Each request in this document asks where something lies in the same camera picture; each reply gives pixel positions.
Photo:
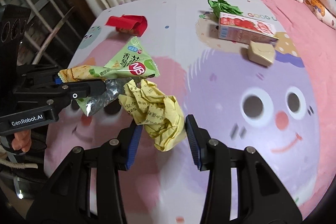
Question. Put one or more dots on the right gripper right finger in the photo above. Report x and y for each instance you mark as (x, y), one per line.
(262, 198)

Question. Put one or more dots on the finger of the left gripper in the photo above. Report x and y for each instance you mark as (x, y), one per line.
(31, 74)
(59, 95)

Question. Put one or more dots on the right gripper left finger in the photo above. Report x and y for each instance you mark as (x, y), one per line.
(85, 187)

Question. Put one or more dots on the green cracker snack packet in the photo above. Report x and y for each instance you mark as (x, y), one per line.
(132, 62)

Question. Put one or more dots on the yellow paper ball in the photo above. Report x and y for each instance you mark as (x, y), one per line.
(159, 114)

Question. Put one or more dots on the person's left hand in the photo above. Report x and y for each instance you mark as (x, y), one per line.
(22, 141)

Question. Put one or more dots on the metal window grille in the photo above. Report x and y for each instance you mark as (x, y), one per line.
(52, 33)

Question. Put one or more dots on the red folded paper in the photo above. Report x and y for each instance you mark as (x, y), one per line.
(134, 25)

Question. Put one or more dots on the small beige box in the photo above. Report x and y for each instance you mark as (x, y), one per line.
(261, 53)

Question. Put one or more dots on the cartoon printed bed mat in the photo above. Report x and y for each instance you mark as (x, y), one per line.
(239, 102)

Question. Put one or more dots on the pink bed sheet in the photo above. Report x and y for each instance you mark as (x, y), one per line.
(315, 42)

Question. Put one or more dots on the red white carton box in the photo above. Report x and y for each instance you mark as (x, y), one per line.
(241, 29)

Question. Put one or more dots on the crumpled green paper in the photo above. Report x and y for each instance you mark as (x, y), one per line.
(219, 6)

